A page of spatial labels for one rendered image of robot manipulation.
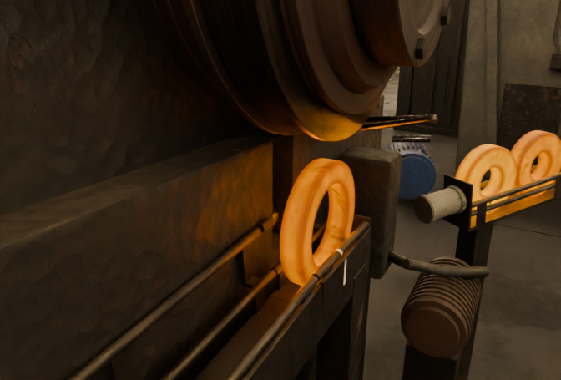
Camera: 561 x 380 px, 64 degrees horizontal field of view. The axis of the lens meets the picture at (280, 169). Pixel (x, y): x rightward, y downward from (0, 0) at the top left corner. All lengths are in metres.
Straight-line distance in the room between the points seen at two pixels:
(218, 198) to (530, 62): 2.85
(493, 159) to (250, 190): 0.60
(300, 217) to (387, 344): 1.14
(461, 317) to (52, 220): 0.74
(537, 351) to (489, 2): 2.18
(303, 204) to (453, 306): 0.46
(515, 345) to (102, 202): 1.57
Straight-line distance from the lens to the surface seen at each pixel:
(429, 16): 0.61
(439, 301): 0.92
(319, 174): 0.58
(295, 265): 0.58
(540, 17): 3.22
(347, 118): 0.58
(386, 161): 0.80
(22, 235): 0.38
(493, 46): 3.26
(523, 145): 1.12
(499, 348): 1.77
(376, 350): 1.63
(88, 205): 0.41
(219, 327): 0.54
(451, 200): 0.97
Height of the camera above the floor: 1.02
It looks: 18 degrees down
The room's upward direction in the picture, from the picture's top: straight up
